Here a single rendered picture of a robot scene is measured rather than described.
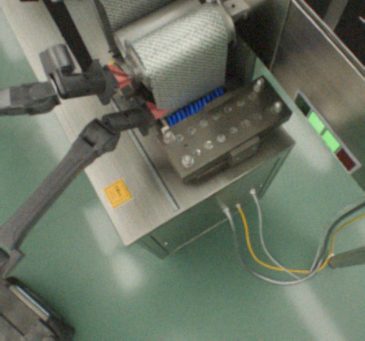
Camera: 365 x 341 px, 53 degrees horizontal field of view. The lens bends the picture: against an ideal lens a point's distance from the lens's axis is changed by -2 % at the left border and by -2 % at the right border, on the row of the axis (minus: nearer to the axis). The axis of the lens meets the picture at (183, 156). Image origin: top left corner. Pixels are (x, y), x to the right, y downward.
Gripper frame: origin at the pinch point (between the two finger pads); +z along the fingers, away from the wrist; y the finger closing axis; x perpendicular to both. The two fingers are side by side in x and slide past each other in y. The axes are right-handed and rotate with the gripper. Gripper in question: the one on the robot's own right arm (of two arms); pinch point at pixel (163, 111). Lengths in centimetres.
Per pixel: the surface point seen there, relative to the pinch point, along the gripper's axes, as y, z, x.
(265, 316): 77, 57, -91
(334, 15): 20, 6, 53
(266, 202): 28, 86, -73
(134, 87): -7.1, -8.3, 4.6
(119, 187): 8.9, -12.9, -24.3
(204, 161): 19.2, 4.2, -2.0
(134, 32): -17.4, -6.0, 15.7
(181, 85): 0.3, 1.1, 11.5
